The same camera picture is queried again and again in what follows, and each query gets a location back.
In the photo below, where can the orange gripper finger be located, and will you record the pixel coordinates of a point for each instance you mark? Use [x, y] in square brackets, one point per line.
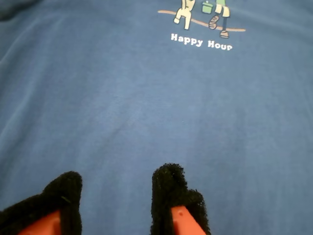
[49, 203]
[171, 191]

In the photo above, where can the blue printed T-shirt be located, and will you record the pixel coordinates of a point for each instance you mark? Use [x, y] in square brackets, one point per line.
[122, 98]

